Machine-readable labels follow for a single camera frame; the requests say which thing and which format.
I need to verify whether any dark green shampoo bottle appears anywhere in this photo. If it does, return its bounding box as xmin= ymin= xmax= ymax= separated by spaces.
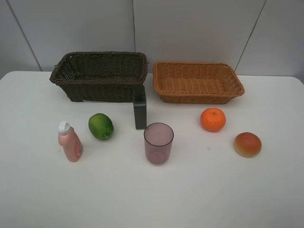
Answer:
xmin=133 ymin=85 xmax=147 ymax=130

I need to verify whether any orange tangerine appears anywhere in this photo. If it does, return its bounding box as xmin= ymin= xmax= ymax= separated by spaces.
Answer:
xmin=200 ymin=108 xmax=226 ymax=132

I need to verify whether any pink lotion bottle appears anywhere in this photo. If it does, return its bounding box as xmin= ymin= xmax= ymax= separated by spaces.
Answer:
xmin=58 ymin=121 xmax=83 ymax=162

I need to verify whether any red yellow peach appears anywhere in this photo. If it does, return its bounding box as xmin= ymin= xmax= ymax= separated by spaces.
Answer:
xmin=233 ymin=132 xmax=262 ymax=158

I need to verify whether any purple translucent plastic cup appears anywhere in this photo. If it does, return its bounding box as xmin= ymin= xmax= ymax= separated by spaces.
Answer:
xmin=143 ymin=123 xmax=174 ymax=165

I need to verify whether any orange wicker basket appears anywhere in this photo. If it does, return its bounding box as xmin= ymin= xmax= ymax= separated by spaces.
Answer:
xmin=153 ymin=61 xmax=245 ymax=105

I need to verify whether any green lime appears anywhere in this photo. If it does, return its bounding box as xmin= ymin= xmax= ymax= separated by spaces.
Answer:
xmin=88 ymin=113 xmax=114 ymax=140

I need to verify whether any dark brown wicker basket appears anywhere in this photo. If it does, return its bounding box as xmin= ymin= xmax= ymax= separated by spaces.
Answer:
xmin=49 ymin=51 xmax=148 ymax=103

